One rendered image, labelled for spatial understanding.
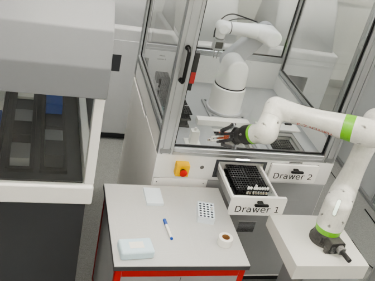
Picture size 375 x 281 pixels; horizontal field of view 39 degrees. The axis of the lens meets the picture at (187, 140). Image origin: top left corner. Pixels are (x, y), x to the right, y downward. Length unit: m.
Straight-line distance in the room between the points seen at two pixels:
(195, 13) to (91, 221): 1.80
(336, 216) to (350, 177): 0.22
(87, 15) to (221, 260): 1.21
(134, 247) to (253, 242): 1.11
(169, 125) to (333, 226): 0.91
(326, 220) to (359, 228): 1.86
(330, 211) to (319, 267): 0.26
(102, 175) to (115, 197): 1.45
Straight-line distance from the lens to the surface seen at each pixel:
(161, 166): 2.78
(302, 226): 2.72
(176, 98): 2.58
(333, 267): 2.57
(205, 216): 2.64
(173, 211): 2.67
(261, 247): 3.35
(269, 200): 2.67
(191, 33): 2.45
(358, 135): 2.37
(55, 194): 2.50
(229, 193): 2.69
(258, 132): 2.37
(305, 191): 3.16
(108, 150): 4.43
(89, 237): 3.58
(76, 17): 2.19
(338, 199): 2.55
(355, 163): 2.61
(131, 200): 2.68
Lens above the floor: 2.40
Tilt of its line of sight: 30 degrees down
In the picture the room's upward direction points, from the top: 13 degrees clockwise
